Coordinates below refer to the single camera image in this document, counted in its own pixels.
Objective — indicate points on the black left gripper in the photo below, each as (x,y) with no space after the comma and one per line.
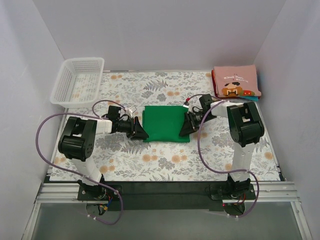
(135,127)

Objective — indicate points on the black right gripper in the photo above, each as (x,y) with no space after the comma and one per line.
(190,121)

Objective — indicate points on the green t shirt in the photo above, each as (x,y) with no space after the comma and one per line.
(163,123)

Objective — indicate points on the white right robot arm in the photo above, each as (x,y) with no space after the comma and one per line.
(245,127)

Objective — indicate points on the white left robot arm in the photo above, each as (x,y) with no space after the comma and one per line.
(77,144)

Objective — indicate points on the floral table mat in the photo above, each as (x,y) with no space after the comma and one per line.
(120,159)

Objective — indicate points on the red folded t shirt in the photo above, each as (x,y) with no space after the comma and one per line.
(214,83)

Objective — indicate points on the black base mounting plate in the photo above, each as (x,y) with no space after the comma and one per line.
(166,195)

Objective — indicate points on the pink folded t shirt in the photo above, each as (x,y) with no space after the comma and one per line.
(236,81)

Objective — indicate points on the blue folded t shirt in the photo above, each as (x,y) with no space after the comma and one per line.
(250,98)

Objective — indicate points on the white plastic basket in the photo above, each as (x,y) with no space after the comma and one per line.
(78,82)

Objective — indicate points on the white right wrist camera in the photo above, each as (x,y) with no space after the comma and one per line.
(187,105)

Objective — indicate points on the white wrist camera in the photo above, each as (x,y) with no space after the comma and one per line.
(187,105)
(130,111)

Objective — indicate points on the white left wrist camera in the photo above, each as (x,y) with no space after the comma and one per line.
(130,111)

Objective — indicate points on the aluminium rail frame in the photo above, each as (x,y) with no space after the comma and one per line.
(276,215)

